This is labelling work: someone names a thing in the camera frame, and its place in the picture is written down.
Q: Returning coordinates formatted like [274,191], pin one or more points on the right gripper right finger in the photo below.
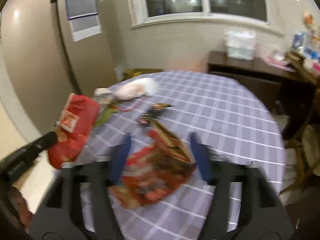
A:
[261,216]

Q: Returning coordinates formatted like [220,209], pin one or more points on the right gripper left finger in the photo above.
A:
[59,215]

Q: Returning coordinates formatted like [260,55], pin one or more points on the large red green snack bag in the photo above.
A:
[156,171]

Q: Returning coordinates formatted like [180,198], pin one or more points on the green plush leaf toy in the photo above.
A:
[108,109]

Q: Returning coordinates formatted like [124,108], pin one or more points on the orange white snack bag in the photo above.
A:
[137,88]

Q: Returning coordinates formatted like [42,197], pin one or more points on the person's left hand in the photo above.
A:
[25,216]

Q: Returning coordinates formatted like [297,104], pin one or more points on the wooden chair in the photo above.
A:
[306,146]

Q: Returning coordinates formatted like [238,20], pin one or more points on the grey checked tablecloth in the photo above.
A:
[226,116]

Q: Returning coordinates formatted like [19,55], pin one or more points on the beige refrigerator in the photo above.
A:
[43,65]

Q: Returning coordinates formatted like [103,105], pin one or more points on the dark wooden side cabinet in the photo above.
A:
[270,84]

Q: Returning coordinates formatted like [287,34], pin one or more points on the crumpled clear plastic wrapper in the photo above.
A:
[104,96]

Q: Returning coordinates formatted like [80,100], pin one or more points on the dark snack wrapper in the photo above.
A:
[152,113]

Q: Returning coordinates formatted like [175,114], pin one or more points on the brown cardboard box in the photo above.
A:
[130,73]

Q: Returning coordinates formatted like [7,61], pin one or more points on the pink paper on cabinet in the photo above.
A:
[277,59]

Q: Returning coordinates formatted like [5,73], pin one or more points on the white plastic bag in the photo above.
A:
[241,44]

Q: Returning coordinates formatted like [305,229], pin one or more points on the paper calendar on fridge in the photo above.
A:
[83,18]

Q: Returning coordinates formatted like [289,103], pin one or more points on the blue white box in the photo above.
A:
[301,39]

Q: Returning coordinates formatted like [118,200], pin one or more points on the white framed window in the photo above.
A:
[263,15]

